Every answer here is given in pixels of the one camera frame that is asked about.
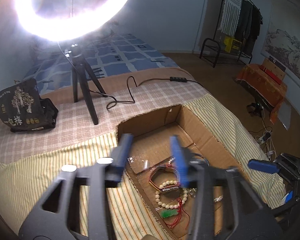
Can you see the dark hanging clothes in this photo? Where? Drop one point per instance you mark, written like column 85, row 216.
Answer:
column 250, row 25

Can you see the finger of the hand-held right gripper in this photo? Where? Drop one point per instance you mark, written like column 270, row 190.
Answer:
column 290, row 196
column 262, row 166

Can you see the white striped hanging towel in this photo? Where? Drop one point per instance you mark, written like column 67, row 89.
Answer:
column 231, row 7

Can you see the blue checked bedsheet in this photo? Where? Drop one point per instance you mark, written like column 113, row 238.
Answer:
column 120, row 55

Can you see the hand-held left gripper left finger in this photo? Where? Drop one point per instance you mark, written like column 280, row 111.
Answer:
column 123, row 150

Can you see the pink plaid blanket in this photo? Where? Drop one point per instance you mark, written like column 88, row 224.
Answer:
column 65, row 130

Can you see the brown cardboard board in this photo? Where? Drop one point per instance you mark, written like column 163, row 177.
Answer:
column 277, row 71

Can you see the black clothes rack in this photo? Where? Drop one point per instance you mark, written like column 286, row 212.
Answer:
column 223, row 5

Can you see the orange cloth covered table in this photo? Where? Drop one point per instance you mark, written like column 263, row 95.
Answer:
column 260, row 85

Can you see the black printed bag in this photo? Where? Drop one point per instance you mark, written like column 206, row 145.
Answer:
column 20, row 105

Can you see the black metal low rack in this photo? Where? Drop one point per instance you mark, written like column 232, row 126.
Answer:
column 207, row 47

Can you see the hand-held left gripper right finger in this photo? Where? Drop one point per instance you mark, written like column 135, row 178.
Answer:
column 180, row 160

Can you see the cardboard box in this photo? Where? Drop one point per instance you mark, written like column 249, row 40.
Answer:
column 165, row 127

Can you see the black tripod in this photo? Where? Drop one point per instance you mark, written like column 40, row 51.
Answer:
column 88, row 100

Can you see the landscape wall poster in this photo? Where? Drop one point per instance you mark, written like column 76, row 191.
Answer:
column 290, row 40

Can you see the brown wooden door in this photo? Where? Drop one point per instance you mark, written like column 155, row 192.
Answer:
column 210, row 17

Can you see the yellow box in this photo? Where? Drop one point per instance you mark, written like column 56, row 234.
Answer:
column 232, row 43

